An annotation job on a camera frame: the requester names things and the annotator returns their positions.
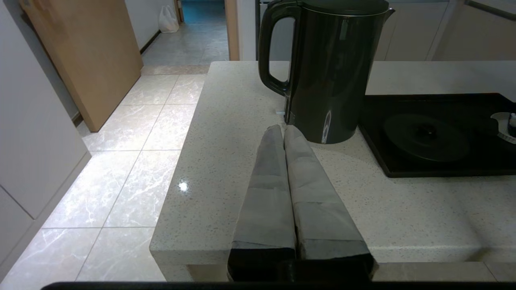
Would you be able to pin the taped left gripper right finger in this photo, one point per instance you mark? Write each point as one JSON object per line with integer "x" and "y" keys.
{"x": 322, "y": 209}

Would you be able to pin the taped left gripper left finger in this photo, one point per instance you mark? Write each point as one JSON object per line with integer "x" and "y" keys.
{"x": 266, "y": 201}

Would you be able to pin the black electric kettle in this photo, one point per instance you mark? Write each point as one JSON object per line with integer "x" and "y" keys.
{"x": 330, "y": 72}

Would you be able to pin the black round kettle base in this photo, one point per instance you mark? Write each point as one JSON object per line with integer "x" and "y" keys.
{"x": 425, "y": 137}

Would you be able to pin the black rectangular serving tray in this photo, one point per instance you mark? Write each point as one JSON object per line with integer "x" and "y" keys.
{"x": 439, "y": 161}

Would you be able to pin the white round saucer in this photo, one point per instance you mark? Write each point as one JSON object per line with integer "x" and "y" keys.
{"x": 504, "y": 125}

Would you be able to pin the beige sink base cabinet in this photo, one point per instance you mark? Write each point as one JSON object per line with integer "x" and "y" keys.
{"x": 415, "y": 30}

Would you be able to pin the white plastic bag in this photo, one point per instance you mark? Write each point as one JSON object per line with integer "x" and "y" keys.
{"x": 168, "y": 19}

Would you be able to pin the light wooden door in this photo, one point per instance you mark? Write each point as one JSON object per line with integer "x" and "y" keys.
{"x": 88, "y": 56}

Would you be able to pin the beige counter drawer cabinet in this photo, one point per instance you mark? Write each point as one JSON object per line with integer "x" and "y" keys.
{"x": 475, "y": 32}

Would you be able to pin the white storage cabinet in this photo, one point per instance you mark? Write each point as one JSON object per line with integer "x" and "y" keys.
{"x": 32, "y": 133}

